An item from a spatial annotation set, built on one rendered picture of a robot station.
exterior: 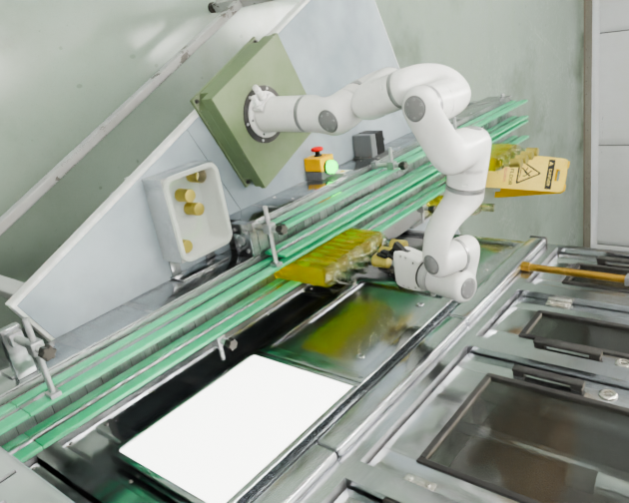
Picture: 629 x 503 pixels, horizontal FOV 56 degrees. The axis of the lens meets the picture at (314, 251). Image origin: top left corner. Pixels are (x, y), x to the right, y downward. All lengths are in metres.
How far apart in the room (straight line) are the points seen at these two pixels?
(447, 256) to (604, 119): 6.12
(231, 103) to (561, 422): 1.08
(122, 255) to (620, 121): 6.38
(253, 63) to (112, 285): 0.69
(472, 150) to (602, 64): 6.08
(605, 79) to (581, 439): 6.24
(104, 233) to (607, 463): 1.15
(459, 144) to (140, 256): 0.82
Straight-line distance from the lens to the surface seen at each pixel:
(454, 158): 1.20
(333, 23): 2.09
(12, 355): 1.31
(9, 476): 0.75
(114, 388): 1.37
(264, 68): 1.68
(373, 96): 1.37
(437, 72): 1.33
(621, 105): 7.28
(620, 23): 7.19
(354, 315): 1.60
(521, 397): 1.34
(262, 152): 1.67
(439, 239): 1.30
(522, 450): 1.21
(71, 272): 1.45
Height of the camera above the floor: 2.02
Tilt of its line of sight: 39 degrees down
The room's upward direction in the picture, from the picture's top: 98 degrees clockwise
